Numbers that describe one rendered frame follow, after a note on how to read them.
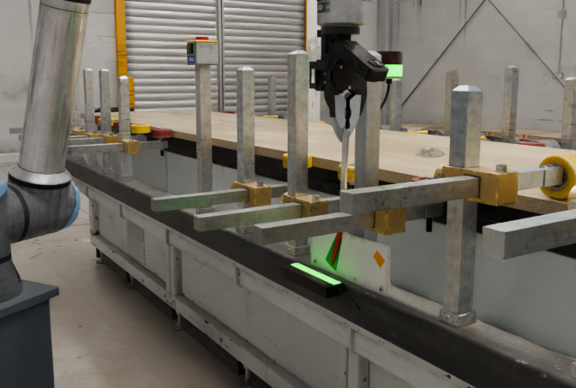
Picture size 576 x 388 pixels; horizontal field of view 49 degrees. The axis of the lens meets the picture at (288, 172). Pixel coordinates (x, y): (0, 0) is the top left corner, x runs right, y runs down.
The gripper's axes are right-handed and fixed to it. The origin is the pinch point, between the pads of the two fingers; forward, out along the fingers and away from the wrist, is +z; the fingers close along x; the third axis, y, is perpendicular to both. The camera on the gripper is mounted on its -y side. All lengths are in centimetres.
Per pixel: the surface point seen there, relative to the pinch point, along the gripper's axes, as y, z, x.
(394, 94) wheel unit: 113, -2, -115
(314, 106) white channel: 158, 6, -104
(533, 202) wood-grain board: -23.1, 11.5, -25.3
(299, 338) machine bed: 61, 71, -31
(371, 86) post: 1.2, -9.0, -7.0
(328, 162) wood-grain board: 39.7, 12.0, -25.5
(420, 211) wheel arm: -2.9, 16.2, -17.2
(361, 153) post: 2.5, 4.1, -5.9
